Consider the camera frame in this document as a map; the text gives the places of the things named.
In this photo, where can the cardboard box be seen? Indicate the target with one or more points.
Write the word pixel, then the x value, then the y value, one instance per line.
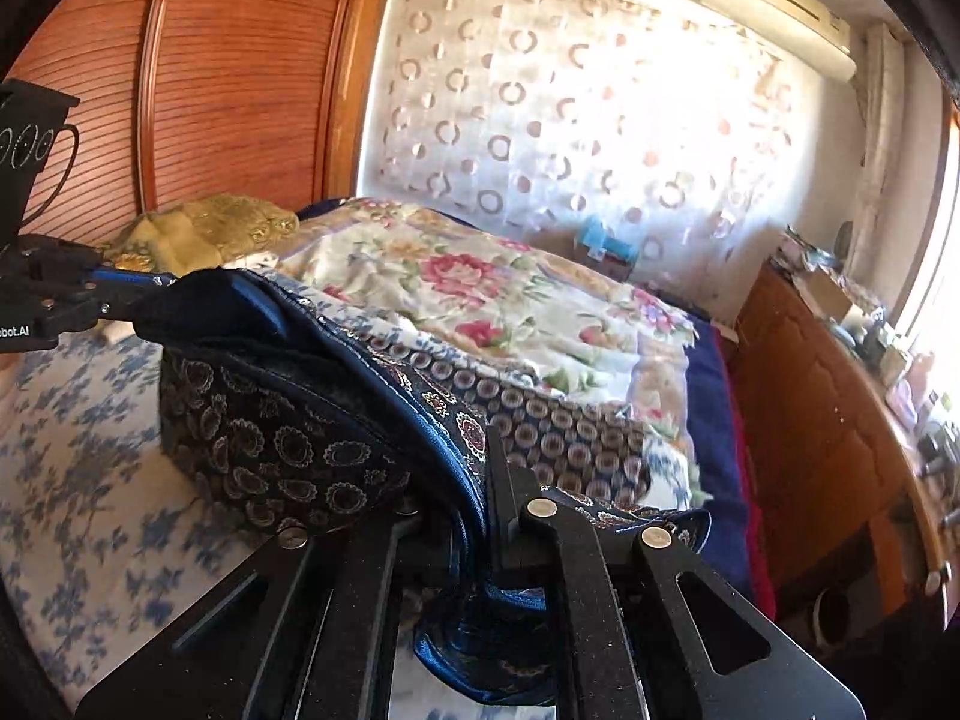
pixel 825 292

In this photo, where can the yellow green pillow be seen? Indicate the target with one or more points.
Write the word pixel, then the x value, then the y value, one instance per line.
pixel 225 229

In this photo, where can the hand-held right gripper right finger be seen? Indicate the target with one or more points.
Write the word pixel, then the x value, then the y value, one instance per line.
pixel 585 615

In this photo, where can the pile of small desk items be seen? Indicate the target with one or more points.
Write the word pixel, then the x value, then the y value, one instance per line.
pixel 892 360

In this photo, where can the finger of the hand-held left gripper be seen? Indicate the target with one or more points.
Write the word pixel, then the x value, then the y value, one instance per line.
pixel 120 304
pixel 135 277

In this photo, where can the floral blanket with navy border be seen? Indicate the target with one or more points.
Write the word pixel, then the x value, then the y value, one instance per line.
pixel 712 465

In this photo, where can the white circle-patterned curtain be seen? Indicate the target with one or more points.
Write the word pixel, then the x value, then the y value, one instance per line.
pixel 562 90

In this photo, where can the navy patterned silk shirt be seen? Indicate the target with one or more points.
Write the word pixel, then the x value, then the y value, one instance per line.
pixel 300 420

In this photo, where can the red blanket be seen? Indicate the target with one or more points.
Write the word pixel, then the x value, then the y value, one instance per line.
pixel 754 525

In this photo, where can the white round pot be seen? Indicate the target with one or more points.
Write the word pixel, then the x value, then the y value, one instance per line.
pixel 834 615

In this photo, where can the blue plastic object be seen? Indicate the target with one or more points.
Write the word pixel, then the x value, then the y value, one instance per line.
pixel 600 240

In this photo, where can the white air conditioner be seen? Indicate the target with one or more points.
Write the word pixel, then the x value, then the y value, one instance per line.
pixel 780 30

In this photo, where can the bright window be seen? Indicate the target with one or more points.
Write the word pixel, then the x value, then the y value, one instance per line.
pixel 934 240

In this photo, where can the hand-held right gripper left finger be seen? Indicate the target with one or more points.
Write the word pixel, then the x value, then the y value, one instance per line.
pixel 360 600

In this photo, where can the wooden sideboard cabinet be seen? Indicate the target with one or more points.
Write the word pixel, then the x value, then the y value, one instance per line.
pixel 810 405

